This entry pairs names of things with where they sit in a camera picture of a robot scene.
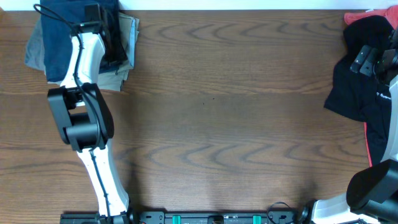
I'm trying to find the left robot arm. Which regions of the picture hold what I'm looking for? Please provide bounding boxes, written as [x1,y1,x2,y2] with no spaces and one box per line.
[47,2,137,224]

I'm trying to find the red garment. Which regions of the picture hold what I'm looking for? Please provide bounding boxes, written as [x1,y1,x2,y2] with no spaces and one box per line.
[343,5,397,29]

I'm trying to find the navy blue cloth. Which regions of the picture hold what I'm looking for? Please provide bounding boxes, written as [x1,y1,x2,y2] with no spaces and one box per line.
[40,0,119,82]

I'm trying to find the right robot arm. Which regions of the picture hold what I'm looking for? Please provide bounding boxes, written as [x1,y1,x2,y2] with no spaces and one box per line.
[298,30,397,223]

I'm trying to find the folded khaki trousers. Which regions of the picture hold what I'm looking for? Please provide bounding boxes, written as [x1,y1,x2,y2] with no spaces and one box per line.
[46,11,141,92]

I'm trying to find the folded grey garment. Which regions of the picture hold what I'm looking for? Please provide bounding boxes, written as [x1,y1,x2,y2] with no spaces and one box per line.
[24,18,45,72]

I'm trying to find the black t-shirt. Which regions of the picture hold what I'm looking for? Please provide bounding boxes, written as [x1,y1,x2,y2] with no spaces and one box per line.
[324,16,393,166]

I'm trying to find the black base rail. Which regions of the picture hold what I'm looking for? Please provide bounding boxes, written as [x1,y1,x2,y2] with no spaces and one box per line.
[60,208,311,224]

